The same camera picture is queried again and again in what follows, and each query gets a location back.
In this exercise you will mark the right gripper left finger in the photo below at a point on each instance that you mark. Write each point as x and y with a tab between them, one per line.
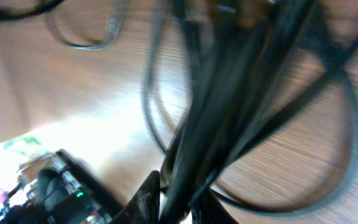
144	206

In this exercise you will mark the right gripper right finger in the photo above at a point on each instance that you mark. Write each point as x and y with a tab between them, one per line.
207	209

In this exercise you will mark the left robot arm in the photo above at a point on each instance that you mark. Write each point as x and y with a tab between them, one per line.
56	188

